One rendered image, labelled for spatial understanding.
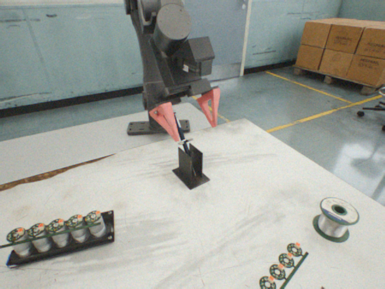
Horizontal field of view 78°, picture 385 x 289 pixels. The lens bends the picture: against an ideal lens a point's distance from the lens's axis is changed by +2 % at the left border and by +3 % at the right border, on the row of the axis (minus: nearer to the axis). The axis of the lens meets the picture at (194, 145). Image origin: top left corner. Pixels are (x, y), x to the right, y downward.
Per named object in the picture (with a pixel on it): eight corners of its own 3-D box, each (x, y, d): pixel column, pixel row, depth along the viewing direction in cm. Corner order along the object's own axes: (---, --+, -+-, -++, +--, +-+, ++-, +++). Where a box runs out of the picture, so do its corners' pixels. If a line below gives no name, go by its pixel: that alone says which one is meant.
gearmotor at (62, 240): (58, 239, 41) (49, 220, 38) (74, 235, 42) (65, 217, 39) (56, 251, 39) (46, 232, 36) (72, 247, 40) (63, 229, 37)
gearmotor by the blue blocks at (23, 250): (22, 248, 40) (9, 229, 37) (38, 244, 40) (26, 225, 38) (17, 262, 38) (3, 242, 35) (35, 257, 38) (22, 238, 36)
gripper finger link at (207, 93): (231, 121, 49) (217, 77, 48) (205, 131, 45) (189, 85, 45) (213, 126, 55) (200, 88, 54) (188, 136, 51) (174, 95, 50)
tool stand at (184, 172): (197, 179, 61) (183, 140, 61) (217, 180, 53) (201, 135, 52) (178, 188, 59) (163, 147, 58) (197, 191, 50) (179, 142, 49)
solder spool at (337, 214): (305, 217, 47) (313, 198, 44) (334, 212, 48) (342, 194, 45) (326, 245, 42) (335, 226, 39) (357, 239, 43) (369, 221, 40)
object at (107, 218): (11, 271, 38) (8, 267, 37) (24, 234, 44) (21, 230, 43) (115, 244, 42) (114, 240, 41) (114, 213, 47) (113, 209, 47)
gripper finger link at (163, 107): (206, 130, 45) (189, 85, 45) (175, 142, 42) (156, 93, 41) (189, 135, 51) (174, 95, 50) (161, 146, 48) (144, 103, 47)
